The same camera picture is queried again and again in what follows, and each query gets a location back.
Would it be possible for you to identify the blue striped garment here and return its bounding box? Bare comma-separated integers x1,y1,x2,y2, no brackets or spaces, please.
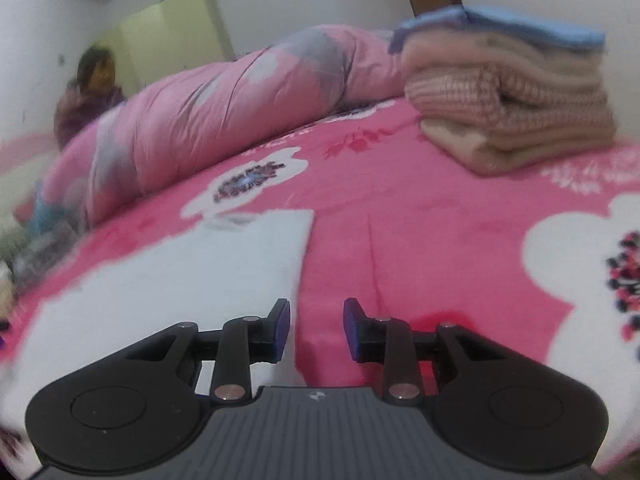
13,182,73,235

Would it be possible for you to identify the yellow green wardrobe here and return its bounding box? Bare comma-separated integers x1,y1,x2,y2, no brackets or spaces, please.
96,0,235,96

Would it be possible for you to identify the woman in purple jacket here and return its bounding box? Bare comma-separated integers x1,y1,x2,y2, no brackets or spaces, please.
54,47,126,151

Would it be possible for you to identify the white cloth garment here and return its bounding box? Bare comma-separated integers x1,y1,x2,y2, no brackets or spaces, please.
0,209,316,396

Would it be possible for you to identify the pink grey rolled duvet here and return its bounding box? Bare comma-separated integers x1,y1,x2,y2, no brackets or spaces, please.
41,25,404,226

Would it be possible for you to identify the stack of folded blankets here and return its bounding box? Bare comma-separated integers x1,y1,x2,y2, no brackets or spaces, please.
390,4,617,176

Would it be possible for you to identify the grey striped clothes pile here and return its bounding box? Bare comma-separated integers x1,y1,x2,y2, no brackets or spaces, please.
1,223,79,294

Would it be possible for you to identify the pink floral bed blanket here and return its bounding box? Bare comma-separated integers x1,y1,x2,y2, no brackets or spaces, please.
1,101,639,479

